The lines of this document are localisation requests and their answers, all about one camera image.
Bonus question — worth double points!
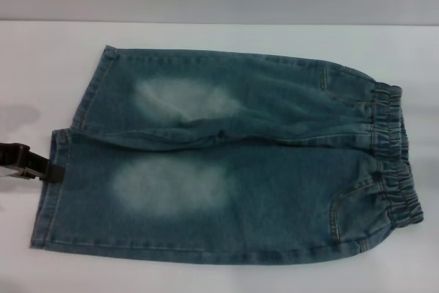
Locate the blue denim shorts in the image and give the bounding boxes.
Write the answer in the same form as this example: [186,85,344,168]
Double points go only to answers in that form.
[29,45,426,262]

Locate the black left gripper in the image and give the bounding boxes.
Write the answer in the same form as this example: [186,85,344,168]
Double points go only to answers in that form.
[0,141,67,183]

